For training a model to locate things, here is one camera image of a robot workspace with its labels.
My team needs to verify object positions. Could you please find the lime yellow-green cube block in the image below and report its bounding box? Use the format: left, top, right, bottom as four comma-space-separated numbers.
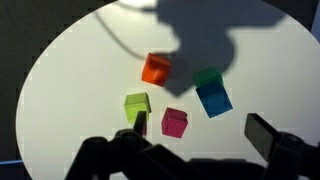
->
123, 92, 153, 125

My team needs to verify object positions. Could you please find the mulberry pink cube block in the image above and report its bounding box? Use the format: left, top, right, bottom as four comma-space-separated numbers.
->
161, 106, 189, 139

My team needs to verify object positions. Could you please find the orange-red cube block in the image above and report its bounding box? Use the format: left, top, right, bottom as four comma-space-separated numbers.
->
140, 52, 172, 88

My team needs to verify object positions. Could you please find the green cube block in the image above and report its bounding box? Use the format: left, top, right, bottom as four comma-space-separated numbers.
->
192, 66, 224, 89

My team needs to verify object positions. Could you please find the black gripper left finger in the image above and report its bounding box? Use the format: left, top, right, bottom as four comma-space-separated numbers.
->
64, 110, 208, 180

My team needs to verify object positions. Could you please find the blue metal partition frame rail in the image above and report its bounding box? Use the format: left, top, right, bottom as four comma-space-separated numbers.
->
0, 159, 24, 167

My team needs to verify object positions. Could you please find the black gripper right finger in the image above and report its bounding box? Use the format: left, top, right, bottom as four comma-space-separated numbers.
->
243, 112, 320, 180

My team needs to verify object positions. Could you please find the blue cube block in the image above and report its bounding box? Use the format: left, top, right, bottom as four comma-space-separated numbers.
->
195, 81, 234, 119

